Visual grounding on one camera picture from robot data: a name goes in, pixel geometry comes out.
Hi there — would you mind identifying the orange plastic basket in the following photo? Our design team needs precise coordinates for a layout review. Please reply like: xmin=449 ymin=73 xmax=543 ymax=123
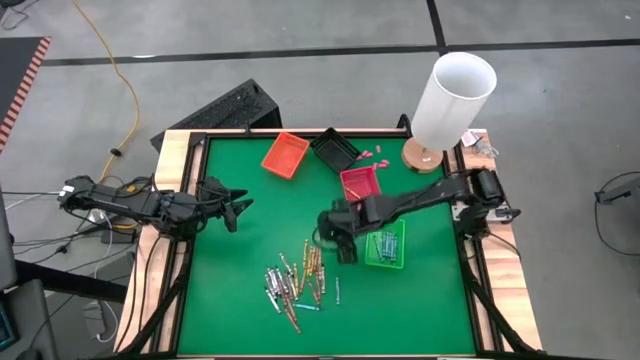
xmin=260 ymin=131 xmax=311 ymax=180

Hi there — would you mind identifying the yellow cable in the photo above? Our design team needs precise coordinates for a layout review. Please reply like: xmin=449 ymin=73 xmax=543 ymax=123
xmin=71 ymin=0 xmax=142 ymax=184

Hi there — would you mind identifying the red plastic basket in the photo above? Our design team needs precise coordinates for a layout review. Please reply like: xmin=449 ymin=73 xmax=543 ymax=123
xmin=339 ymin=166 xmax=383 ymax=202

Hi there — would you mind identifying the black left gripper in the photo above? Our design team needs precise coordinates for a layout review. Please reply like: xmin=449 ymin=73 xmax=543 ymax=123
xmin=198 ymin=175 xmax=255 ymax=233

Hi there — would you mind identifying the black power brick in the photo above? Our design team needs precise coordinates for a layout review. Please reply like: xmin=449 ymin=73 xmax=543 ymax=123
xmin=101 ymin=227 xmax=137 ymax=245

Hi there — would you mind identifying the grey stand leg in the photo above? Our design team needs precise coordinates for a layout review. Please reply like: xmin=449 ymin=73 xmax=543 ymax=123
xmin=594 ymin=177 xmax=640 ymax=205

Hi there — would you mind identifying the black plastic basket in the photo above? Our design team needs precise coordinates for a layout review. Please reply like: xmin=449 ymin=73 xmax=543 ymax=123
xmin=309 ymin=126 xmax=361 ymax=174

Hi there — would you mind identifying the green plastic basket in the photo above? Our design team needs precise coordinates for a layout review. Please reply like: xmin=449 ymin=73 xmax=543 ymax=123
xmin=364 ymin=218 xmax=407 ymax=271

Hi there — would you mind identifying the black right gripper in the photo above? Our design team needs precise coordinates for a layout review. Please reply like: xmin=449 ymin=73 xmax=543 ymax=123
xmin=318 ymin=197 xmax=374 ymax=265

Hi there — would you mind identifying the black mat with striped edge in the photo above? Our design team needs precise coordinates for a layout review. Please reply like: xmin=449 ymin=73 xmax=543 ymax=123
xmin=0 ymin=35 xmax=53 ymax=151

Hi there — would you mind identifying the white table lamp wooden base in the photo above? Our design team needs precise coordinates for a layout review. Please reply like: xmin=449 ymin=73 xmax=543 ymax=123
xmin=400 ymin=51 xmax=499 ymax=175

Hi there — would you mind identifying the black floor beam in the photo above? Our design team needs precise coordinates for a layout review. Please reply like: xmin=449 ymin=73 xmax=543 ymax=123
xmin=14 ymin=259 xmax=129 ymax=305

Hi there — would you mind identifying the clear plastic bag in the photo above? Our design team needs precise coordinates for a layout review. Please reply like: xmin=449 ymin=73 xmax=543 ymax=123
xmin=473 ymin=139 xmax=500 ymax=159

